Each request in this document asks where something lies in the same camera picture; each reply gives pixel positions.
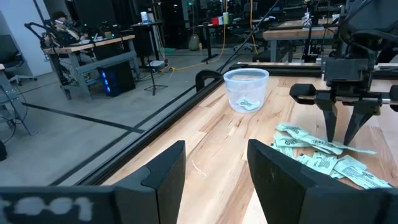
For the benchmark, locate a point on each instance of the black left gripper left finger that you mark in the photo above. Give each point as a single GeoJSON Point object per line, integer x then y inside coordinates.
{"type": "Point", "coordinates": [155, 193]}

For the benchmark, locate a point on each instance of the grey-green bag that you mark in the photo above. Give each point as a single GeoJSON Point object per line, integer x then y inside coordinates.
{"type": "Point", "coordinates": [194, 43]}

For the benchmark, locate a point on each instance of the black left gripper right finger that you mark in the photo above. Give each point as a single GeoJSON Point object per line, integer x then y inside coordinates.
{"type": "Point", "coordinates": [280, 186]}

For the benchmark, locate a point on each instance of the person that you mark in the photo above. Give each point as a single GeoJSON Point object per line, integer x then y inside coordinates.
{"type": "Point", "coordinates": [63, 34]}

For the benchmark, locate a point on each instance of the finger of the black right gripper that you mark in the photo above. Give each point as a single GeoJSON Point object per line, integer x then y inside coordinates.
{"type": "Point", "coordinates": [329, 118]}
{"type": "Point", "coordinates": [357, 124]}

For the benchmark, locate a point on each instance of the white canister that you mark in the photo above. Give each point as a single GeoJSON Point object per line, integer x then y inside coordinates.
{"type": "Point", "coordinates": [144, 17]}

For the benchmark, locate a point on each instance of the clear bottle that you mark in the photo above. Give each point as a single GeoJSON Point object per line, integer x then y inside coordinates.
{"type": "Point", "coordinates": [306, 20]}

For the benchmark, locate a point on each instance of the clear plastic cup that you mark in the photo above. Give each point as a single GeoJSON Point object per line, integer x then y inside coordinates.
{"type": "Point", "coordinates": [246, 82]}

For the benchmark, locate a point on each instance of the black computer tower blue lights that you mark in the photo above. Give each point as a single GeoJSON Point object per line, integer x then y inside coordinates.
{"type": "Point", "coordinates": [116, 79]}

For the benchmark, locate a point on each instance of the red box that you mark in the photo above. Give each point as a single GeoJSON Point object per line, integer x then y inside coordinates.
{"type": "Point", "coordinates": [214, 21]}

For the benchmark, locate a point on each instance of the black desk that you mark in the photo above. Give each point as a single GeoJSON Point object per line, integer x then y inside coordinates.
{"type": "Point", "coordinates": [147, 34]}

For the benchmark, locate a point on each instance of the black office chair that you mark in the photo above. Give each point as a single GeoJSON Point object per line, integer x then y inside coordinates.
{"type": "Point", "coordinates": [12, 62]}

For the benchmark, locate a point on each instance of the black tripod stand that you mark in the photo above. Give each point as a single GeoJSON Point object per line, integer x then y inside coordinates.
{"type": "Point", "coordinates": [153, 77]}

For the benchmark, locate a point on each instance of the green cup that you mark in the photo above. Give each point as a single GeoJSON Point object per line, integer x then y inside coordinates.
{"type": "Point", "coordinates": [225, 18]}

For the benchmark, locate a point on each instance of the wooden workbench grey legs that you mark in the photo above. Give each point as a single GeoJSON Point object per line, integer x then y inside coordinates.
{"type": "Point", "coordinates": [93, 44]}

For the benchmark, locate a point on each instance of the black C-clamp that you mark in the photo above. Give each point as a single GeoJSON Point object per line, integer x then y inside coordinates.
{"type": "Point", "coordinates": [205, 76]}

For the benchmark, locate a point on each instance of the black background robot arm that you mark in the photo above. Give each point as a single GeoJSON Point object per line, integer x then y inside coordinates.
{"type": "Point", "coordinates": [34, 28]}

